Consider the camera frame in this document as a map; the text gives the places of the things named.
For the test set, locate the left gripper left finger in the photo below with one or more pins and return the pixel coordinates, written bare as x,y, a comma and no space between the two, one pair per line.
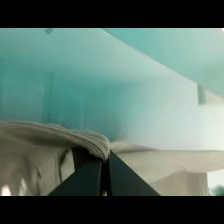
85,180

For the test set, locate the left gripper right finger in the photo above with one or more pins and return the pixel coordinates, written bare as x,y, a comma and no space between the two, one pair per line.
126,180

